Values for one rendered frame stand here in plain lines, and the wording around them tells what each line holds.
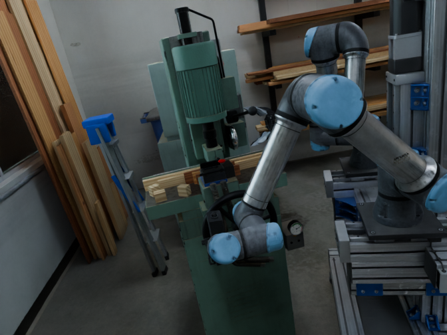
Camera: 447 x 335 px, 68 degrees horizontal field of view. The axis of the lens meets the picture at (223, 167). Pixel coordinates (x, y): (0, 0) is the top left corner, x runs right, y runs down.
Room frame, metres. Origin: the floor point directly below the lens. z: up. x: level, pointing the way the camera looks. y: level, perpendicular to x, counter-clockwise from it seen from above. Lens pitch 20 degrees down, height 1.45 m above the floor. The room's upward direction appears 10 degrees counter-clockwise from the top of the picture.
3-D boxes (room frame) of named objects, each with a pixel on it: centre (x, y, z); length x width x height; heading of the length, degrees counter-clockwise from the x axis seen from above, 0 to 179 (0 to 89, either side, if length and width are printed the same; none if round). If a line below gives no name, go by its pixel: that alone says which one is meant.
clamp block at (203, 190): (1.23, 0.03, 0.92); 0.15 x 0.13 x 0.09; 99
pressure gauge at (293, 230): (1.26, -0.26, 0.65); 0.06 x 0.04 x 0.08; 99
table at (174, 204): (1.32, 0.05, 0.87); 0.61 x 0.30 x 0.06; 99
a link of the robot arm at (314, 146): (1.31, -0.43, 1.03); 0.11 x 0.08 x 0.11; 54
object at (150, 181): (1.44, 0.07, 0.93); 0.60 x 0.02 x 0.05; 99
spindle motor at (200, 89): (1.43, 0.03, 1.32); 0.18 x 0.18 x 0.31
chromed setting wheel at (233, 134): (1.58, -0.07, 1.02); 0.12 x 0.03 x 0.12; 9
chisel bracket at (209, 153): (1.45, 0.03, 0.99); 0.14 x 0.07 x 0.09; 9
